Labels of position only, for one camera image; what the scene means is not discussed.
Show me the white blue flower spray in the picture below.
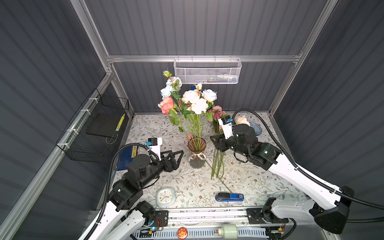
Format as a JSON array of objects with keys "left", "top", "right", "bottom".
[{"left": 161, "top": 71, "right": 191, "bottom": 133}]

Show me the white mesh wall basket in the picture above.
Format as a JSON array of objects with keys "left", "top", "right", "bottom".
[{"left": 174, "top": 57, "right": 242, "bottom": 85}]

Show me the coral pink rose stem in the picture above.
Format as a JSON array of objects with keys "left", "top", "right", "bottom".
[{"left": 158, "top": 97, "right": 194, "bottom": 141}]

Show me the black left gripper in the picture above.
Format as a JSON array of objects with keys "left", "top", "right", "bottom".
[{"left": 139, "top": 148, "right": 183, "bottom": 190}]

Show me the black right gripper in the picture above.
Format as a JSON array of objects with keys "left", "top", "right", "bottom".
[{"left": 209, "top": 129, "right": 248, "bottom": 159}]

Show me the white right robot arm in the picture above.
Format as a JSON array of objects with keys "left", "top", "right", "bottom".
[{"left": 210, "top": 124, "right": 351, "bottom": 235}]

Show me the blue book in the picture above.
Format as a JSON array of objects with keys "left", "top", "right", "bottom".
[{"left": 117, "top": 146, "right": 138, "bottom": 171}]

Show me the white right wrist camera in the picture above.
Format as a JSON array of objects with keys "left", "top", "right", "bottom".
[{"left": 218, "top": 116, "right": 233, "bottom": 140}]

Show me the blue black stapler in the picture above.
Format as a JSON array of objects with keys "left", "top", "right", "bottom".
[{"left": 215, "top": 192, "right": 245, "bottom": 202}]

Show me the red round sticker badge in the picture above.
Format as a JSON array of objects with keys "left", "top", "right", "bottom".
[{"left": 177, "top": 227, "right": 188, "bottom": 240}]

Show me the artificial flower bunch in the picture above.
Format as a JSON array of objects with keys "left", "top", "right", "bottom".
[{"left": 209, "top": 106, "right": 228, "bottom": 187}]

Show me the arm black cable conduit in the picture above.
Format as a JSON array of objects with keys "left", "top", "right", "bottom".
[
  {"left": 231, "top": 108, "right": 384, "bottom": 223},
  {"left": 83, "top": 143, "right": 161, "bottom": 240}
]

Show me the pale green cylinder knob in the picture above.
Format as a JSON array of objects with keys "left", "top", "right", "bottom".
[{"left": 217, "top": 224, "right": 238, "bottom": 240}]

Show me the pale pink rose stem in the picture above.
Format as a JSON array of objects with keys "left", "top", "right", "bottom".
[{"left": 235, "top": 116, "right": 250, "bottom": 126}]

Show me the cream rose stem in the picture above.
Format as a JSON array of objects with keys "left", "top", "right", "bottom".
[{"left": 189, "top": 84, "right": 208, "bottom": 138}]

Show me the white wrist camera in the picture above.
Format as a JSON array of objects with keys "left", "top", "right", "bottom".
[
  {"left": 218, "top": 116, "right": 233, "bottom": 140},
  {"left": 146, "top": 138, "right": 163, "bottom": 159}
]

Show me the toothpaste tube in basket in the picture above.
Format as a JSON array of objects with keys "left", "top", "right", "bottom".
[{"left": 216, "top": 75, "right": 238, "bottom": 84}]

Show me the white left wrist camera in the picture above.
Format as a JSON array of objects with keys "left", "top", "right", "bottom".
[{"left": 146, "top": 138, "right": 163, "bottom": 159}]

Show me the red glass vase with ribbon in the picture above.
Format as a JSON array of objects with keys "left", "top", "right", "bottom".
[{"left": 188, "top": 137, "right": 207, "bottom": 169}]

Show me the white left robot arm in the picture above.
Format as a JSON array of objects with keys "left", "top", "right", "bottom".
[{"left": 80, "top": 151, "right": 184, "bottom": 240}]

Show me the pale green alarm clock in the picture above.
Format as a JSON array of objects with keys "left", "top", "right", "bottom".
[{"left": 156, "top": 187, "right": 176, "bottom": 208}]

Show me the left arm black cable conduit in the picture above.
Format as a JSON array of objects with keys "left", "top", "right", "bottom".
[{"left": 83, "top": 143, "right": 161, "bottom": 240}]

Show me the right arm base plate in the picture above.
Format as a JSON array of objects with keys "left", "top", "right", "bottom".
[{"left": 246, "top": 208, "right": 289, "bottom": 224}]

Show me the floral table cloth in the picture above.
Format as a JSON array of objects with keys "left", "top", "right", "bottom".
[{"left": 127, "top": 114, "right": 307, "bottom": 208}]

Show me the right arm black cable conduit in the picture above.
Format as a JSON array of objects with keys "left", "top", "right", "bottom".
[{"left": 231, "top": 108, "right": 384, "bottom": 223}]

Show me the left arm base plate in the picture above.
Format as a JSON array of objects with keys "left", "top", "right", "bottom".
[{"left": 149, "top": 211, "right": 169, "bottom": 229}]

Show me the blue purple glass vase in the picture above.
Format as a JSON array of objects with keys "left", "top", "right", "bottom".
[{"left": 250, "top": 122, "right": 263, "bottom": 136}]

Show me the black wire wall basket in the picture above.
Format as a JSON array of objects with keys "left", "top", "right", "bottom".
[{"left": 57, "top": 90, "right": 130, "bottom": 164}]

